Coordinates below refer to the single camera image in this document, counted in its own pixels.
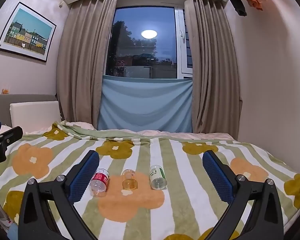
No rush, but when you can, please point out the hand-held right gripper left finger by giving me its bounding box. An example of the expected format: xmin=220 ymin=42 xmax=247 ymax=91
xmin=18 ymin=150 xmax=100 ymax=240

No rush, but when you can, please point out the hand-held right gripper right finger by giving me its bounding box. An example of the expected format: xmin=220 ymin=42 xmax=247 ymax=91
xmin=202 ymin=150 xmax=284 ymax=240

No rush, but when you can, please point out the red label clear cup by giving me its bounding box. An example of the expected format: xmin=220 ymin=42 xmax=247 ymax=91
xmin=89 ymin=169 xmax=111 ymax=197

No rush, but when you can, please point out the clear amber cup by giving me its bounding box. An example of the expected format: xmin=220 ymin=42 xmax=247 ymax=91
xmin=121 ymin=169 xmax=139 ymax=190

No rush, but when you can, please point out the white pillow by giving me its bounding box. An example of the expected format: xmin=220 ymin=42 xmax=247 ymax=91
xmin=10 ymin=101 xmax=62 ymax=134

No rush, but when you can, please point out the grey headboard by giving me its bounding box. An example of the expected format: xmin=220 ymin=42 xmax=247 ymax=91
xmin=0 ymin=94 xmax=63 ymax=128

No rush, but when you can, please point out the pale pink bed sheet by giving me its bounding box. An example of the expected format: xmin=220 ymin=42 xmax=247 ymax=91
xmin=60 ymin=120 xmax=233 ymax=141

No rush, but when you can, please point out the white bottle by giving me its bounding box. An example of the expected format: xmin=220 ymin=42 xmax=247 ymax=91
xmin=0 ymin=202 xmax=15 ymax=231

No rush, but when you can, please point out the floral striped blanket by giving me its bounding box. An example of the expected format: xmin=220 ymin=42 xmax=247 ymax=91
xmin=0 ymin=122 xmax=300 ymax=240

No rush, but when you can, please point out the light blue cloth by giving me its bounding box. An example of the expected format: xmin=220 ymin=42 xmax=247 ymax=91
xmin=97 ymin=77 xmax=193 ymax=132

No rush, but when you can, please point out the beige curtain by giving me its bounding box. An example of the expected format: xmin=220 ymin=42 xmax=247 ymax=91
xmin=184 ymin=0 xmax=242 ymax=134
xmin=56 ymin=0 xmax=119 ymax=131

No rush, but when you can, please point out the framed houses picture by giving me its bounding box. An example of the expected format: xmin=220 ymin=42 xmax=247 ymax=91
xmin=0 ymin=2 xmax=57 ymax=62

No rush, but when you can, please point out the window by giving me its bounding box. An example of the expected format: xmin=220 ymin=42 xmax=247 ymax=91
xmin=105 ymin=4 xmax=194 ymax=80

